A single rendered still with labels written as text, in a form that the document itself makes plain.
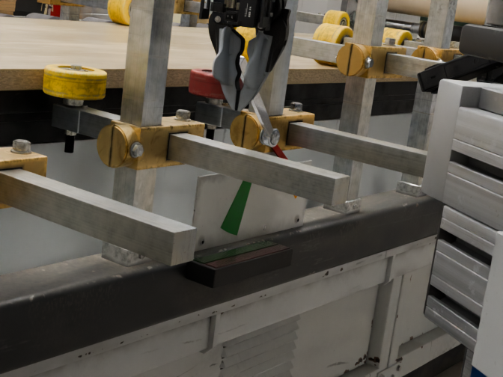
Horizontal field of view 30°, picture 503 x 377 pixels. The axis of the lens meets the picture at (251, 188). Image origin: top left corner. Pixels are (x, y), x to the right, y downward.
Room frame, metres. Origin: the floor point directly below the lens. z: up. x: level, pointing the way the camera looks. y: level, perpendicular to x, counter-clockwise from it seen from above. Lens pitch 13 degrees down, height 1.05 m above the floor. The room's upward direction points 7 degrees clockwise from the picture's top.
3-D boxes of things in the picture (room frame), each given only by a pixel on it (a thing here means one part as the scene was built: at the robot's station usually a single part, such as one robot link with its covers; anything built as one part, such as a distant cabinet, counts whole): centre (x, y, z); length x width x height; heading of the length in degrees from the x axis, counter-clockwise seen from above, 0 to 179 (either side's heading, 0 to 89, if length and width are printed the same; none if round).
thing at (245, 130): (1.31, -0.02, 0.85); 0.14 x 0.06 x 0.05; 145
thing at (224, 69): (1.05, 0.05, 0.95); 0.06 x 0.03 x 0.09; 165
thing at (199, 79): (1.39, 0.07, 0.85); 0.08 x 0.08 x 0.11
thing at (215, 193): (1.25, -0.01, 0.75); 0.26 x 0.01 x 0.10; 145
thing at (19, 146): (0.94, 0.24, 0.85); 0.02 x 0.02 x 0.01
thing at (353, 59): (1.51, -0.16, 0.95); 0.14 x 0.06 x 0.05; 145
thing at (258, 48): (1.04, 0.02, 0.95); 0.06 x 0.03 x 0.09; 165
